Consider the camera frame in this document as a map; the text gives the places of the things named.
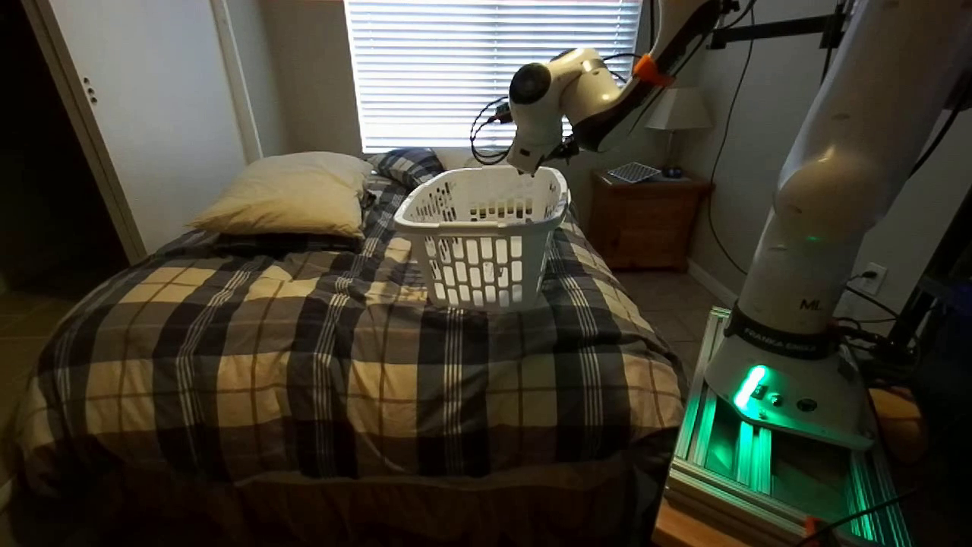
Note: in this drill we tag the table lamp with white shade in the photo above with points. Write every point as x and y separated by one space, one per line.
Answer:
679 110

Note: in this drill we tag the brown bed skirt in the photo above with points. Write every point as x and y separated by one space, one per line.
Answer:
353 507

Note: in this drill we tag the plaid pillow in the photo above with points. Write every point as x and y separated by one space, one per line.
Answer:
406 167

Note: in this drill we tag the wooden nightstand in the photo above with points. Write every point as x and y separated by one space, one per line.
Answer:
647 223

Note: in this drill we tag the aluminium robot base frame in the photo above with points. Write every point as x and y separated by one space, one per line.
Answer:
748 457

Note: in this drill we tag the black stand frame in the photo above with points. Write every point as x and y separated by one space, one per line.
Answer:
936 294

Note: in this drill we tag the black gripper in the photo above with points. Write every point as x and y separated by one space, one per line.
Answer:
533 162

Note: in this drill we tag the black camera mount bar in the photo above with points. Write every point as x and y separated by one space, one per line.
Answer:
778 28

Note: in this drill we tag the plaid bed comforter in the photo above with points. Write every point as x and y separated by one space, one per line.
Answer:
304 354

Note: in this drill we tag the white closet door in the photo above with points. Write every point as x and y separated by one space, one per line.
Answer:
151 123

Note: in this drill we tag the tan pillow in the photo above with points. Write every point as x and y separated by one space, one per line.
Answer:
470 159

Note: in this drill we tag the cream pillow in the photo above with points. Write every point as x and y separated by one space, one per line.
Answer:
290 199

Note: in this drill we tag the book on nightstand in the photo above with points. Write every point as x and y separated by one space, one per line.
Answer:
633 171

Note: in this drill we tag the white wall outlet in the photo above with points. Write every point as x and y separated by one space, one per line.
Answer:
873 276

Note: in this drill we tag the white window blinds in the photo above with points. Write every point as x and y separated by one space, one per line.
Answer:
427 70

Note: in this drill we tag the white plastic laundry basket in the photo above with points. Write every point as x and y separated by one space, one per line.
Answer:
487 254

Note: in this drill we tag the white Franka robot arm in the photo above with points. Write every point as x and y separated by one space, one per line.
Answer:
839 184

